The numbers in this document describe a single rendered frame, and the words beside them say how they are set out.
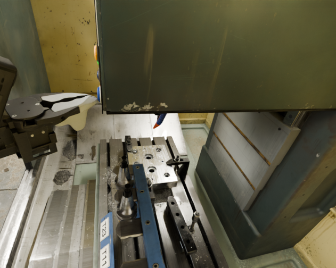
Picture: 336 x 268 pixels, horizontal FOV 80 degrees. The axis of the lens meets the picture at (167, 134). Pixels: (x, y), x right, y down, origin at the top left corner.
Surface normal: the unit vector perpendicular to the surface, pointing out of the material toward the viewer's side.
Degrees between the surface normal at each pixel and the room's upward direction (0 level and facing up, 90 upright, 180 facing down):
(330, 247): 90
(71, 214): 7
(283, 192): 90
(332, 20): 90
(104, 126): 24
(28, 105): 0
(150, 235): 0
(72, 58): 90
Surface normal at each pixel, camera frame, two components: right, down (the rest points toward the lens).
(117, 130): 0.22, -0.53
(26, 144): 0.69, 0.49
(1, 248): 0.13, -0.81
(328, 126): -0.96, 0.04
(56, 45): 0.25, 0.59
